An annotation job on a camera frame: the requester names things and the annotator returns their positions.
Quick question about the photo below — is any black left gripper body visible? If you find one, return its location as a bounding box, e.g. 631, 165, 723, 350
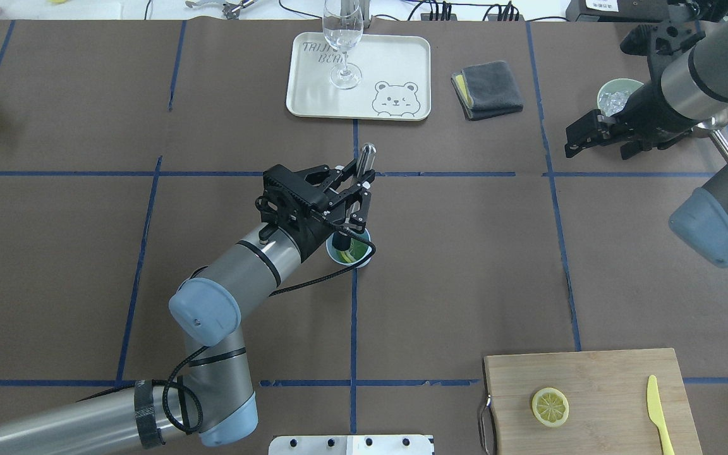
255, 164, 343, 262

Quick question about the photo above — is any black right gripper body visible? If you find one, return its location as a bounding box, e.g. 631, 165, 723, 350
598, 20, 706, 150

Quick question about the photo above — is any yellow squeezed lemon wedge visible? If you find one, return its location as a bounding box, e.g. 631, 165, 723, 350
329, 241, 370, 265

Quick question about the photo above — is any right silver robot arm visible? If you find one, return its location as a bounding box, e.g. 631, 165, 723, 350
564, 20, 728, 268

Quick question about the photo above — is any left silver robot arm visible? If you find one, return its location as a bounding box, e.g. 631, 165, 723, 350
0, 157, 375, 454

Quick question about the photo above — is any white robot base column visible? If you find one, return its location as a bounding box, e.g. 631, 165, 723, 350
268, 434, 435, 454

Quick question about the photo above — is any light blue cup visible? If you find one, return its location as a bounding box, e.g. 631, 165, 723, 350
325, 235, 372, 266

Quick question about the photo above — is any yellow lemon slice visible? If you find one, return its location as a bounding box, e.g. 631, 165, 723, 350
531, 387, 569, 427

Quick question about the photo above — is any green bowl of ice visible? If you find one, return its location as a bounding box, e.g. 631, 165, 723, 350
596, 78, 644, 116

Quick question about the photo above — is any metal ice scoop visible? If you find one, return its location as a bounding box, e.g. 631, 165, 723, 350
691, 109, 728, 164

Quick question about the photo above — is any cream bear tray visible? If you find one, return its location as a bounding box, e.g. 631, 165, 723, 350
286, 33, 432, 121

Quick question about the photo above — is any grey folded cloth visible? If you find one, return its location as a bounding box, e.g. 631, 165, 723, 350
451, 61, 524, 121

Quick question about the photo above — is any clear wine glass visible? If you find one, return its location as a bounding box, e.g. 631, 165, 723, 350
322, 1, 363, 90

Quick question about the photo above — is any bamboo cutting board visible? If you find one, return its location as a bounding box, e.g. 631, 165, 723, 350
483, 348, 702, 454

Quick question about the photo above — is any yellow plastic knife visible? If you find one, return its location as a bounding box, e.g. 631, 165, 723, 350
645, 375, 675, 455

